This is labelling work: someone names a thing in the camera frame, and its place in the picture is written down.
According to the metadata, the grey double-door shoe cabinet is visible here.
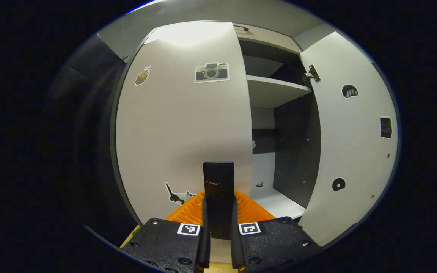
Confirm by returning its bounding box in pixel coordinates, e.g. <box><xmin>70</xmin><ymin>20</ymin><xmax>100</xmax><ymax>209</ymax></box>
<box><xmin>110</xmin><ymin>21</ymin><xmax>399</xmax><ymax>247</ymax></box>

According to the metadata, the metal door hinge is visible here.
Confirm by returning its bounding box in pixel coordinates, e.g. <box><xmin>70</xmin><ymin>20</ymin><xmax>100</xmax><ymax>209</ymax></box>
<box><xmin>301</xmin><ymin>64</ymin><xmax>321</xmax><ymax>87</ymax></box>

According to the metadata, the black backdrop cloth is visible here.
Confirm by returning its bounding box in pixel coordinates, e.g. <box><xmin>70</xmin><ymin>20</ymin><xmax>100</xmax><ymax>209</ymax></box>
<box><xmin>48</xmin><ymin>34</ymin><xmax>139</xmax><ymax>243</ymax></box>

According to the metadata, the grey cabinet drawer front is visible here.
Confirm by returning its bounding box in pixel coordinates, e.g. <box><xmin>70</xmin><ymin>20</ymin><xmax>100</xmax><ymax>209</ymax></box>
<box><xmin>234</xmin><ymin>24</ymin><xmax>302</xmax><ymax>54</ymax></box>

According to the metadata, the white upper cabinet shelf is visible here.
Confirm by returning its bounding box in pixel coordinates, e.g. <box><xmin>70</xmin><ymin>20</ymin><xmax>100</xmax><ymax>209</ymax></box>
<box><xmin>247</xmin><ymin>75</ymin><xmax>313</xmax><ymax>108</ymax></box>

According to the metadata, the grey cabinet door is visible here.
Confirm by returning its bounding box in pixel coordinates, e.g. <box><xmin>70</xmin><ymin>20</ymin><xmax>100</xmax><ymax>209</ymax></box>
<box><xmin>298</xmin><ymin>31</ymin><xmax>399</xmax><ymax>247</ymax></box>
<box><xmin>110</xmin><ymin>21</ymin><xmax>254</xmax><ymax>228</ymax></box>

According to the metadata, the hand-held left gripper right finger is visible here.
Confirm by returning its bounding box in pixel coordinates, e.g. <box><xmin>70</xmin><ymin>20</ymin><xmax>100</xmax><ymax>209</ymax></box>
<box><xmin>230</xmin><ymin>190</ymin><xmax>321</xmax><ymax>273</ymax></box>

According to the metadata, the white cabinet shelf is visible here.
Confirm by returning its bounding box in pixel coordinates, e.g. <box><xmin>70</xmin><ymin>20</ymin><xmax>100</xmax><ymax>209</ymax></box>
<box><xmin>251</xmin><ymin>188</ymin><xmax>306</xmax><ymax>220</ymax></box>
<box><xmin>247</xmin><ymin>75</ymin><xmax>313</xmax><ymax>108</ymax></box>

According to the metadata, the black door handle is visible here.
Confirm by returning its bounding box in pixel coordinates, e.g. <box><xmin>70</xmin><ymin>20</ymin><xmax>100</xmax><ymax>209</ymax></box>
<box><xmin>203</xmin><ymin>162</ymin><xmax>235</xmax><ymax>240</ymax></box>

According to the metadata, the white lower cabinet shelf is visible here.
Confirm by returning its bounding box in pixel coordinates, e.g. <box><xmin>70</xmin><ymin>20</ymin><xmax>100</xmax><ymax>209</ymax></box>
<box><xmin>251</xmin><ymin>188</ymin><xmax>306</xmax><ymax>220</ymax></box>

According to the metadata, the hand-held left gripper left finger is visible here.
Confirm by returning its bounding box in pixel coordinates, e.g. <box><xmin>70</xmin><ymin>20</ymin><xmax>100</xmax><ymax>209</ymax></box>
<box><xmin>120</xmin><ymin>191</ymin><xmax>211</xmax><ymax>273</ymax></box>

